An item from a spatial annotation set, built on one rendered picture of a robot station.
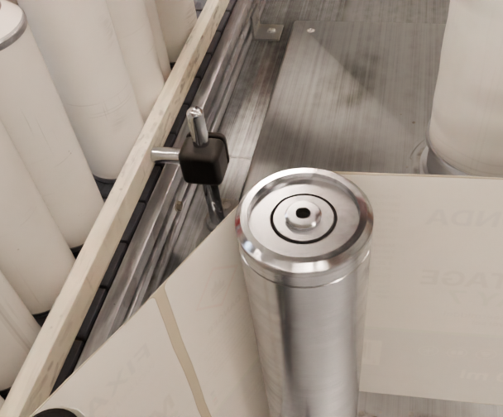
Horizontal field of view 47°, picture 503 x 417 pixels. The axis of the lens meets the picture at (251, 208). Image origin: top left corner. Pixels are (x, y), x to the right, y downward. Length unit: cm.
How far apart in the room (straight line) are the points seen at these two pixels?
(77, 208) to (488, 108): 26
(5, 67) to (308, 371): 22
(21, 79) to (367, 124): 26
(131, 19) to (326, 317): 31
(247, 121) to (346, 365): 39
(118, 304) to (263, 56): 35
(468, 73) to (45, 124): 24
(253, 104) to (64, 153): 26
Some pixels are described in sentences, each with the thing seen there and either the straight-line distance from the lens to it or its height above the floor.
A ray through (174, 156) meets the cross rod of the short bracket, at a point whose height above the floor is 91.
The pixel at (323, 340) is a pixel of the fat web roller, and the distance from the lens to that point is 18.
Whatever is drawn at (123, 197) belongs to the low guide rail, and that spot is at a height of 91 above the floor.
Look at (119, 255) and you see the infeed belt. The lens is 41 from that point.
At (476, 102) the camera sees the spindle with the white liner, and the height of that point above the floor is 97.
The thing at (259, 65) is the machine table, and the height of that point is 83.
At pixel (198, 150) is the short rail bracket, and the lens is 40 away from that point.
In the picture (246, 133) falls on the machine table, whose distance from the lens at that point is 55.
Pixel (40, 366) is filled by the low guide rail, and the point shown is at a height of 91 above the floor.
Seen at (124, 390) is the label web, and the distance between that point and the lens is 17.
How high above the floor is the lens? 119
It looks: 48 degrees down
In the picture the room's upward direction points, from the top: 8 degrees counter-clockwise
